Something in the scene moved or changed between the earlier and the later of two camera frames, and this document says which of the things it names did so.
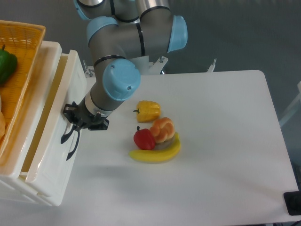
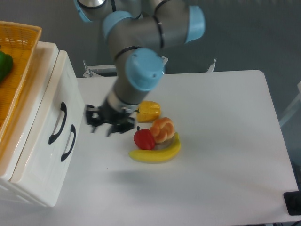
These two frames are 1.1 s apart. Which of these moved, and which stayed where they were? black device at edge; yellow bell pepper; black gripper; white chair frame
Moved: black gripper
Stayed: white chair frame; black device at edge; yellow bell pepper
